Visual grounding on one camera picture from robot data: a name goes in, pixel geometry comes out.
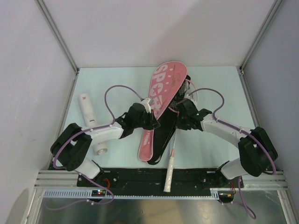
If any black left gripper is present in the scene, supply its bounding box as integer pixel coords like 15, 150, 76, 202
133, 109, 160, 131

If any pink racket bag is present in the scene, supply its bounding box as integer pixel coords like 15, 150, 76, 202
138, 61, 190, 165

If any white shuttlecock tube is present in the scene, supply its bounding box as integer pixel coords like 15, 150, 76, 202
78, 93, 108, 155

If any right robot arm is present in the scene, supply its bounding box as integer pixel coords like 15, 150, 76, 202
177, 98, 278, 187

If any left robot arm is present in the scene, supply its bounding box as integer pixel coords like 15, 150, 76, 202
50, 103, 160, 186

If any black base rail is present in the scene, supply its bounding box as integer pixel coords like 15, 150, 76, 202
77, 167, 245, 196

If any white slotted cable duct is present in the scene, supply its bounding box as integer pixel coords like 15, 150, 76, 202
43, 189, 233, 200

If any aluminium frame post right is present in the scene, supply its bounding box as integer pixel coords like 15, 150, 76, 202
239, 0, 285, 72

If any aluminium frame post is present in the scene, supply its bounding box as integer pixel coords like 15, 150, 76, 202
35, 0, 79, 75
239, 0, 285, 72

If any aluminium frame post left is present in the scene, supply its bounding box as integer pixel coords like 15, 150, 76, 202
35, 0, 79, 75

